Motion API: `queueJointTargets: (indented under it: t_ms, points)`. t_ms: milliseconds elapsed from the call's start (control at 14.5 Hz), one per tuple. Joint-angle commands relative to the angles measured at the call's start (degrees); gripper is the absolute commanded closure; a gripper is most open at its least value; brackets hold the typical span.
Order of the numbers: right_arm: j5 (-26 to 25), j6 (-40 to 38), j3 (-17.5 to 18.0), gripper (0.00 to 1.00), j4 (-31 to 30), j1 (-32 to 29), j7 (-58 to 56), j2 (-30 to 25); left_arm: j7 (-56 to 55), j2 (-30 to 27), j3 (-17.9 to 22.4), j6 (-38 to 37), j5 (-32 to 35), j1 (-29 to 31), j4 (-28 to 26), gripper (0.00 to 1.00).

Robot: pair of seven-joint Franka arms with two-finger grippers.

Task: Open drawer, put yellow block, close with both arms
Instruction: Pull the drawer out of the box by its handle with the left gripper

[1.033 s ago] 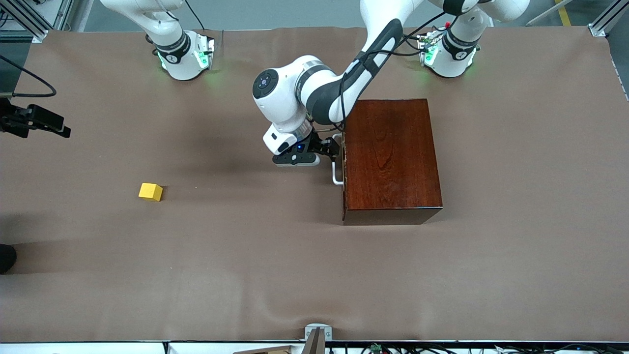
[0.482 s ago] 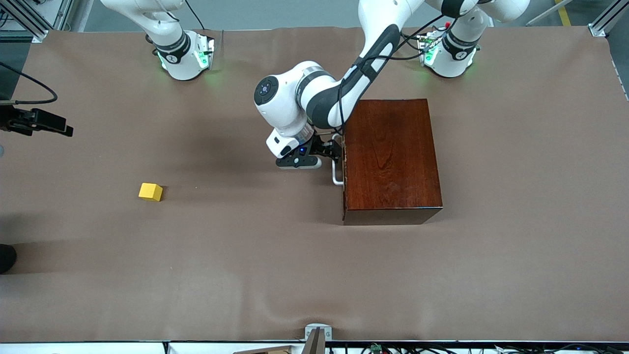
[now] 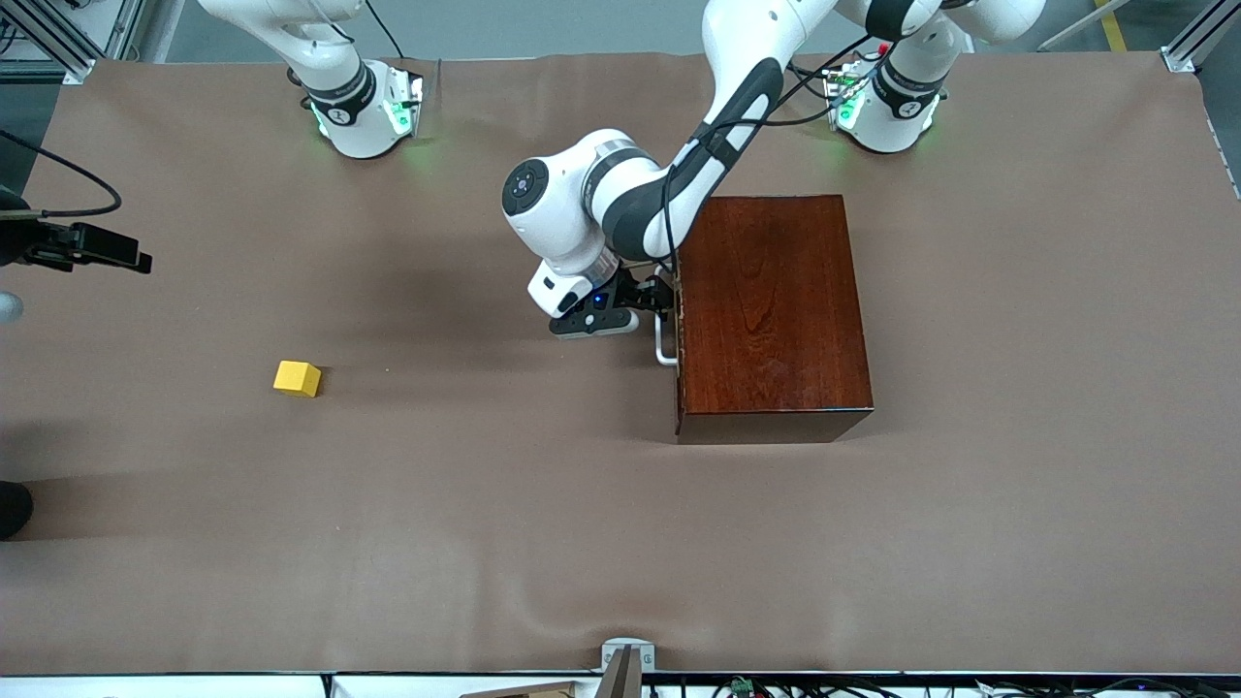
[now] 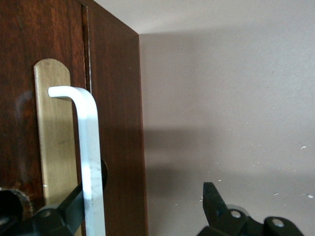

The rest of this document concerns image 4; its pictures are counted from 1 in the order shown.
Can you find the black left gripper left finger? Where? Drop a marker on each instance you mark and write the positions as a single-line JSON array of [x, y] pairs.
[[56, 221]]

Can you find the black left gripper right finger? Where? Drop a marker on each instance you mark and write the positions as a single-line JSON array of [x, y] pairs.
[[221, 218]]

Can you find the light wood drawer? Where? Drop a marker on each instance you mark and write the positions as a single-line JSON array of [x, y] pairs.
[[17, 49]]

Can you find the dark brown wooden cabinet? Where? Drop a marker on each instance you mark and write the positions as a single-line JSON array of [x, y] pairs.
[[118, 98]]

